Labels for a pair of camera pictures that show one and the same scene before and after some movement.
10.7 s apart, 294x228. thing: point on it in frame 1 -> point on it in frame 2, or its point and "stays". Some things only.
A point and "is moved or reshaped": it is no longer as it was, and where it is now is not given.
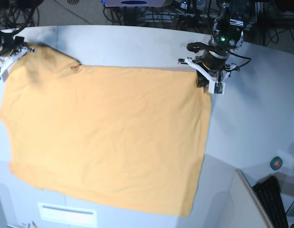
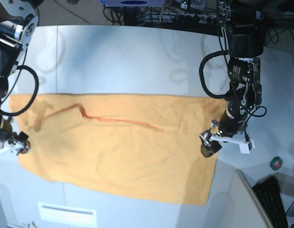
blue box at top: (133, 3) stays
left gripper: (8, 45) -> (4, 133)
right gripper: (215, 52) -> (245, 94)
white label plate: (68, 214) stays
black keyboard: (268, 189) stays
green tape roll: (276, 163) stays
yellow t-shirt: (129, 137) is moved or reshaped
